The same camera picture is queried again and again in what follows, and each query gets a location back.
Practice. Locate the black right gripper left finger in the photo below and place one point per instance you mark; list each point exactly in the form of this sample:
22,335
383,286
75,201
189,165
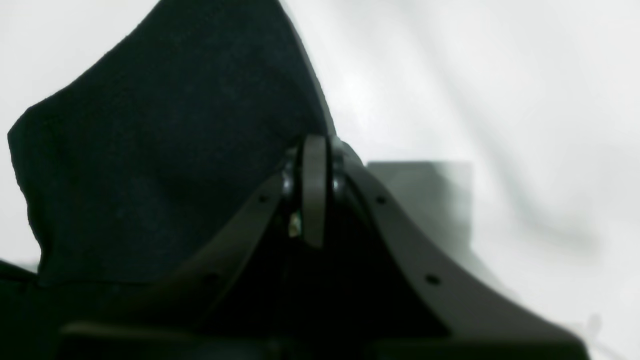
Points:
164,322

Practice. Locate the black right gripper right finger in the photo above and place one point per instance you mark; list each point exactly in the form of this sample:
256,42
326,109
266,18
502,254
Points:
480,324

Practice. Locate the black T-shirt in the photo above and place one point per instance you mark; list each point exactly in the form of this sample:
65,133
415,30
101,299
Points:
135,165

